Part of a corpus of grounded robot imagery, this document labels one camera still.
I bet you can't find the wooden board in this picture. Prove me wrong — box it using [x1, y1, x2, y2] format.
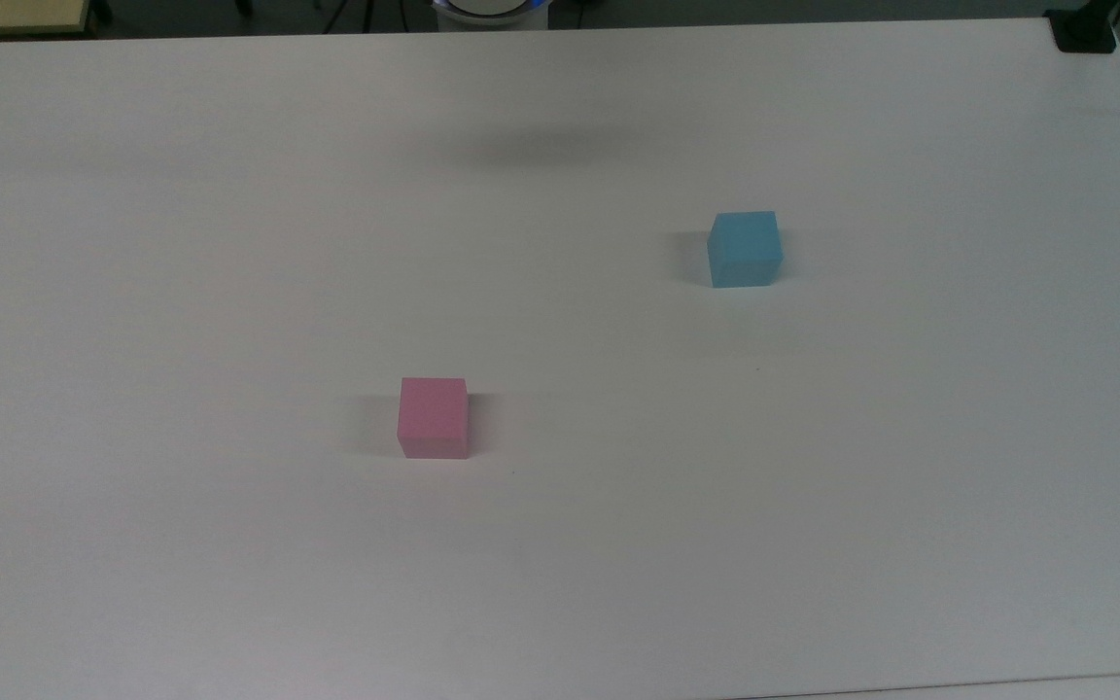
[0, 0, 96, 38]

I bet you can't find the blue foam cube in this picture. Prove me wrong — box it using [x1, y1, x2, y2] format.
[707, 210, 784, 290]

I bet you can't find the black table clamp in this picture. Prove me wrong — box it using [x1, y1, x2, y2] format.
[1049, 0, 1120, 54]

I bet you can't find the pink foam cube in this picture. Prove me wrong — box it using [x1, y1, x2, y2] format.
[397, 377, 472, 460]

